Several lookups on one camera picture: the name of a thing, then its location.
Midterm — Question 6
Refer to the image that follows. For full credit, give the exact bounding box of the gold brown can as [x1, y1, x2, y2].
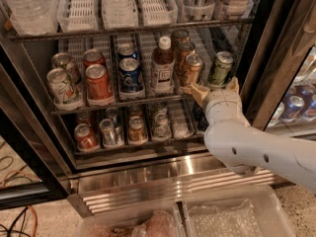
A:
[175, 40, 196, 76]
[180, 53, 204, 87]
[171, 30, 190, 49]

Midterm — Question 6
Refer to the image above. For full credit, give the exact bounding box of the green soda can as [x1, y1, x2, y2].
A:
[207, 51, 234, 85]

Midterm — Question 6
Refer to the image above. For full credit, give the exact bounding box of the front blue can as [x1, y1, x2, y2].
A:
[118, 58, 143, 93]

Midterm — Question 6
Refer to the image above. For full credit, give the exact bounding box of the fridge right glass door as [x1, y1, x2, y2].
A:
[240, 0, 316, 130]

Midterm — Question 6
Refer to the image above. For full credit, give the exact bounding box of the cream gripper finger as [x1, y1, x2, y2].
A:
[226, 77, 239, 93]
[191, 83, 210, 107]

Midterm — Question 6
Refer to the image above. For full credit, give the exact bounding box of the front white green can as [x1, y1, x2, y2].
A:
[46, 68, 80, 105]

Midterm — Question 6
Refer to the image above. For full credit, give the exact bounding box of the bottom shelf silver can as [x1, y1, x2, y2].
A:
[99, 118, 118, 145]

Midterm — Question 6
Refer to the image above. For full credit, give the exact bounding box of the orange cable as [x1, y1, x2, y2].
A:
[0, 170, 40, 237]

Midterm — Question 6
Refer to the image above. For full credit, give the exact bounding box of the front gold brown can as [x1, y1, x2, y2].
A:
[180, 53, 204, 87]

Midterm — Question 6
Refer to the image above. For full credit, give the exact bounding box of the bottom shelf blue can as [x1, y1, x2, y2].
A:
[197, 112, 208, 131]

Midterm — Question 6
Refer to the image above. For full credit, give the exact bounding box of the black cable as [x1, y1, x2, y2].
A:
[0, 205, 33, 237]

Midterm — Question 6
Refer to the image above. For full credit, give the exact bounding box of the rear silver can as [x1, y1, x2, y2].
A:
[51, 52, 81, 84]

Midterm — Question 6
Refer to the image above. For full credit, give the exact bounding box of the clear plastic bin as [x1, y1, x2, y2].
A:
[182, 185, 295, 237]
[73, 200, 186, 237]

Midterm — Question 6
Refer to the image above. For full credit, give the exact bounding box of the bottom shelf white can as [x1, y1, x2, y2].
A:
[153, 113, 171, 139]

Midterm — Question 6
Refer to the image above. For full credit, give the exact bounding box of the middle gold brown can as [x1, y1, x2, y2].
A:
[175, 40, 196, 76]

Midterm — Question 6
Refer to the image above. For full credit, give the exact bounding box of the rear gold brown can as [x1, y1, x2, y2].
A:
[171, 30, 190, 49]

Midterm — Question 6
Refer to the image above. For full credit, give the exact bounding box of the front orange can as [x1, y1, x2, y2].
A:
[85, 64, 113, 100]

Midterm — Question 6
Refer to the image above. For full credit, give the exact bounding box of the rear blue can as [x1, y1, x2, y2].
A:
[118, 43, 137, 60]

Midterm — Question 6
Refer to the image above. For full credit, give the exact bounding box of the fridge left glass door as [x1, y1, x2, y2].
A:
[0, 48, 70, 209]

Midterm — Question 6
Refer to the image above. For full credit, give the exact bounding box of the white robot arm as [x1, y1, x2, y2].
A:
[190, 78, 316, 192]

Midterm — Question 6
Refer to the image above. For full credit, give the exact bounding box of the bottom shelf gold can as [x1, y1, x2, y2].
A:
[128, 117, 147, 142]

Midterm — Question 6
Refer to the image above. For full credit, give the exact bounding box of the bubble wrap sheet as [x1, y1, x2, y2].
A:
[189, 198, 264, 237]

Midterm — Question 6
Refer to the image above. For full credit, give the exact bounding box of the tea bottle white cap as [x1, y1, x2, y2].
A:
[151, 36, 175, 90]

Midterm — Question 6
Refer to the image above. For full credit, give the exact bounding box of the fridge glass door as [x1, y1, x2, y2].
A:
[240, 0, 316, 130]
[0, 48, 70, 209]

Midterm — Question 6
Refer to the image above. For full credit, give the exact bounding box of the steel fridge base grille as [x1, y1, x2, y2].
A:
[67, 152, 285, 217]

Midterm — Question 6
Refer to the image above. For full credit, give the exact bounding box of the left clear plastic bin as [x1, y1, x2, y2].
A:
[73, 200, 186, 237]

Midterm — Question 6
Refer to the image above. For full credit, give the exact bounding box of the bottom shelf orange can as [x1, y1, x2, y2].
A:
[74, 123, 98, 149]

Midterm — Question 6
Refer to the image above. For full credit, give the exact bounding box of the right clear plastic bin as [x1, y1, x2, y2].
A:
[182, 185, 295, 237]

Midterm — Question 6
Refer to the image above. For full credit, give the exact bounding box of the rear orange can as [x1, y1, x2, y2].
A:
[83, 48, 106, 68]

